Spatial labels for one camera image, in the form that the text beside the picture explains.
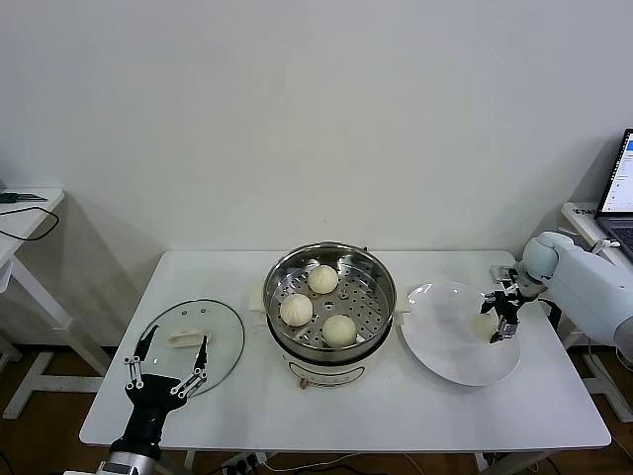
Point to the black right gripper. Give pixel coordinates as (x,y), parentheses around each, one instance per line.
(508,307)

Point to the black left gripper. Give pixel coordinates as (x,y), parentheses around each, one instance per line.
(151,396)

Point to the white steamed baozi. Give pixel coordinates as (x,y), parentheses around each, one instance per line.
(296,309)
(338,330)
(481,326)
(323,278)

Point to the round glass pot lid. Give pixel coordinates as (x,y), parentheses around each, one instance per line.
(222,336)

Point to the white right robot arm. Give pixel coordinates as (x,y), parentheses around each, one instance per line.
(583,287)

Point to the stainless steel steamer basket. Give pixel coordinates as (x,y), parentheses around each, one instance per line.
(366,307)

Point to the white round plate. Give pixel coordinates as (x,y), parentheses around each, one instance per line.
(445,336)

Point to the white side table with laptop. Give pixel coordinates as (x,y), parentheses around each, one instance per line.
(576,220)

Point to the white power strip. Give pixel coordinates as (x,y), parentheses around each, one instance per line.
(242,462)

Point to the cream electric cooker base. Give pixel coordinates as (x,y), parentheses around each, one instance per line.
(326,366)

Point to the open laptop computer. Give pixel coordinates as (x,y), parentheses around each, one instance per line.
(618,188)

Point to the dark green flat tool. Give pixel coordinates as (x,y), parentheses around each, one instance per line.
(15,197)

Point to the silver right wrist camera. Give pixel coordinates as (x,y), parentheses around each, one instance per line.
(502,273)

